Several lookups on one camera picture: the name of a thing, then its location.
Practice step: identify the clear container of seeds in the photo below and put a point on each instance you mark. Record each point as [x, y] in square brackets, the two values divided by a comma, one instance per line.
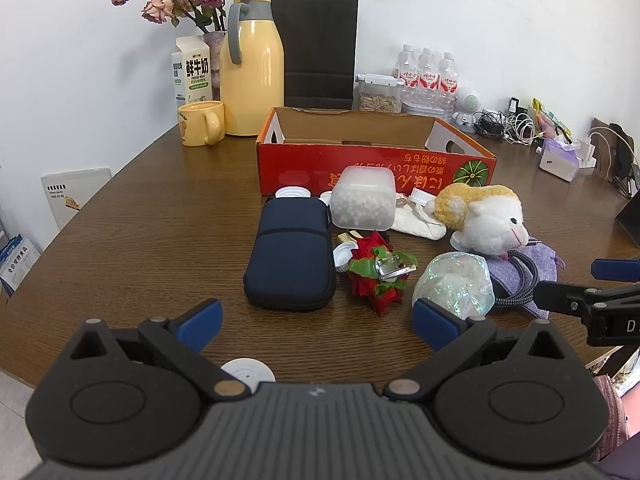
[380, 100]

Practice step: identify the clear flat plastic container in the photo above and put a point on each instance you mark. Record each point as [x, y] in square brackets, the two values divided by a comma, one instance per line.
[430, 110]

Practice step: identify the red cardboard box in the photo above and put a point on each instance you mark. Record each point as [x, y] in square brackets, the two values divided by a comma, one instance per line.
[310, 160]

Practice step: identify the translucent box of white beads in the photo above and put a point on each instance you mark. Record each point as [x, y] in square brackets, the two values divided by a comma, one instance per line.
[362, 200]

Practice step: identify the iridescent plastic bag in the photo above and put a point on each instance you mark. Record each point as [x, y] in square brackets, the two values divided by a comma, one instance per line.
[455, 280]

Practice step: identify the silver metal clip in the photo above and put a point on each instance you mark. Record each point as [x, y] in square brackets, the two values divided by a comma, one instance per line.
[395, 267]

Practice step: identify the white booklet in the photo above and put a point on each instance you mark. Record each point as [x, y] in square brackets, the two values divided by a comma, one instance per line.
[75, 195]

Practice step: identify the yellow white plush sheep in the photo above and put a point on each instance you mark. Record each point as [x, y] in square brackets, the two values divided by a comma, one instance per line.
[490, 220]

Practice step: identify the flat white bottle cap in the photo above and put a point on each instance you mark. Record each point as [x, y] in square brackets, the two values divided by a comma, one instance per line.
[294, 193]

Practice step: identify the brown board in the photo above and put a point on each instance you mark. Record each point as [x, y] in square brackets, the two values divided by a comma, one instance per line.
[602, 127]

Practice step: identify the yellow mug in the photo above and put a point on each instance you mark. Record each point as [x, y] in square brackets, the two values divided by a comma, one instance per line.
[197, 122]

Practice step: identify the red artificial rose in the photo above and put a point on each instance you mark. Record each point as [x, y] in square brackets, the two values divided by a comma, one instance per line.
[370, 290]

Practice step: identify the white milk carton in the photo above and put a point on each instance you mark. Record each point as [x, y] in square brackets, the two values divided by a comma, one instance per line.
[192, 70]

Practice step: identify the white robot toy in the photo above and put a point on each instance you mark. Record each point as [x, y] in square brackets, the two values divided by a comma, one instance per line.
[469, 102]

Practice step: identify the black paper bag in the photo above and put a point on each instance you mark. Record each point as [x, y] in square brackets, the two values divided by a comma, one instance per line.
[315, 50]

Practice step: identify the white cloth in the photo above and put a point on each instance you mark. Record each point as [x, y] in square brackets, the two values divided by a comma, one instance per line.
[415, 222]

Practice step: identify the purple tissue pack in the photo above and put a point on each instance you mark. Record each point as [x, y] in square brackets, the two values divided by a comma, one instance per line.
[557, 160]

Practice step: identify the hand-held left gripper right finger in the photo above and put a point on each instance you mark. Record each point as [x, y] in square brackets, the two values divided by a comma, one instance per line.
[435, 325]

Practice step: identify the small white square cap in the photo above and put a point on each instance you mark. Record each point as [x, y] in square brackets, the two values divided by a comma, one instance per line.
[419, 197]

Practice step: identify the yellow thermos jug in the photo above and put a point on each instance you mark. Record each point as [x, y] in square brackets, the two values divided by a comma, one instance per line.
[252, 75]

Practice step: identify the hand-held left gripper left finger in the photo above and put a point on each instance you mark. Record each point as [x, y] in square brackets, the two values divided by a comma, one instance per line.
[202, 322]

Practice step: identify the black flat object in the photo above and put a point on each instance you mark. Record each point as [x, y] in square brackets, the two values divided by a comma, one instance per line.
[630, 220]

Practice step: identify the yellow green snack packet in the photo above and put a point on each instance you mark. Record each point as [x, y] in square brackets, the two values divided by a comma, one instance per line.
[550, 120]

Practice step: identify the navy zip pouch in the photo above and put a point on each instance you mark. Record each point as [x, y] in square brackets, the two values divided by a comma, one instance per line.
[290, 255]

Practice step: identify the purple cloth pouch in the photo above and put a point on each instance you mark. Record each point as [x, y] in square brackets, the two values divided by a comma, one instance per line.
[530, 277]

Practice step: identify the white ribbed bottle cap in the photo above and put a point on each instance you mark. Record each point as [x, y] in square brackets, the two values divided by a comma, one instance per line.
[344, 255]

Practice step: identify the pink glass vase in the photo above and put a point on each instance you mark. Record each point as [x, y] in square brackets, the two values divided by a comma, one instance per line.
[216, 60]

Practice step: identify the yellow soap bar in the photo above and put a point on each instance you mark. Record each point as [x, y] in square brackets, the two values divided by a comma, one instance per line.
[350, 236]

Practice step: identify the person's pink clothing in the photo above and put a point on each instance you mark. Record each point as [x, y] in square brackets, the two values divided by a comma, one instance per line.
[615, 420]

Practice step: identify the white round disc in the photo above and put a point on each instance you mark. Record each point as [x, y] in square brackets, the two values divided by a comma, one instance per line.
[250, 372]

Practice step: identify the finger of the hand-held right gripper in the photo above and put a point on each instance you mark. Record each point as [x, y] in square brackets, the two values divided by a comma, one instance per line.
[560, 296]
[615, 269]

